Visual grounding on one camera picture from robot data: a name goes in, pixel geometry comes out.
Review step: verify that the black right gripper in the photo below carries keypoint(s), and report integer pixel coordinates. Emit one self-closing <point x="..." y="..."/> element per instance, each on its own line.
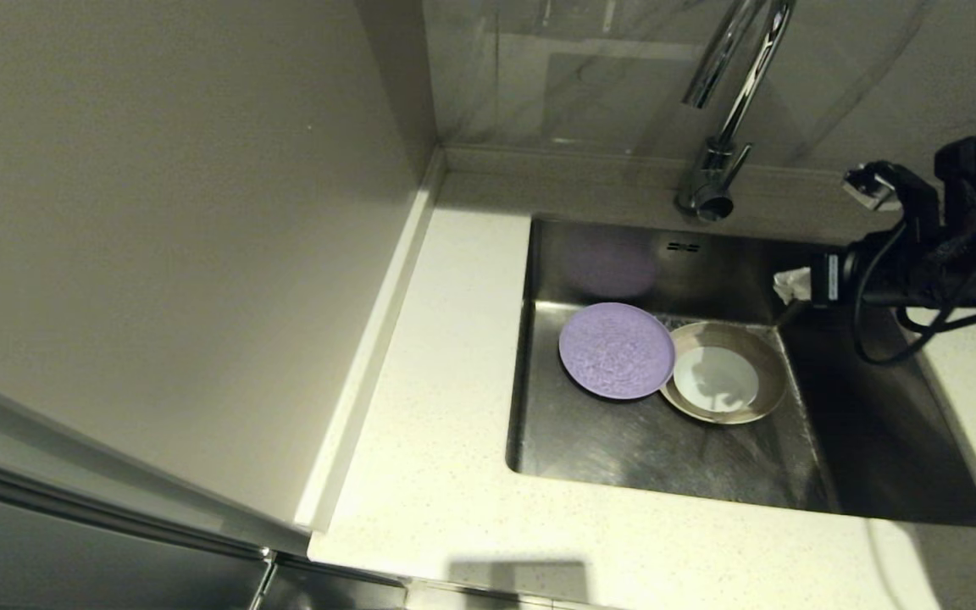
<point x="886" y="275"/>

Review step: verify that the beige plastic plate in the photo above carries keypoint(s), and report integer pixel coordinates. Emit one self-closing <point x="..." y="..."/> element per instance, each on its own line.
<point x="772" y="364"/>

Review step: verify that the white plastic bowl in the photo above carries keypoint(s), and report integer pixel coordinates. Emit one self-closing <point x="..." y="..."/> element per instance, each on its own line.
<point x="712" y="379"/>

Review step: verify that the chrome gooseneck faucet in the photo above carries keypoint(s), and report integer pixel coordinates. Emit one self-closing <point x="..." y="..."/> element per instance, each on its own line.
<point x="712" y="169"/>

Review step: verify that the purple plastic plate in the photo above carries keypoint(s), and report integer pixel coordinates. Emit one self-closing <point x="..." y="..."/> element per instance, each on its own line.
<point x="615" y="352"/>

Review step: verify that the stainless steel sink basin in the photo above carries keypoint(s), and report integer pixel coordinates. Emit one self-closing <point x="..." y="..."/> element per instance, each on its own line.
<point x="623" y="457"/>

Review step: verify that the beige cabinet side panel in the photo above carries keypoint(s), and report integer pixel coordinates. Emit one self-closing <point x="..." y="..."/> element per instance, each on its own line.
<point x="158" y="212"/>

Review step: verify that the stainless steel appliance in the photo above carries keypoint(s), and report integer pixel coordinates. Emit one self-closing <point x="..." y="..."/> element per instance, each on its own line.
<point x="73" y="542"/>

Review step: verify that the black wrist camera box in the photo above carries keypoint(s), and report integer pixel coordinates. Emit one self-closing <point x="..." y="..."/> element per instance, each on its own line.
<point x="827" y="280"/>

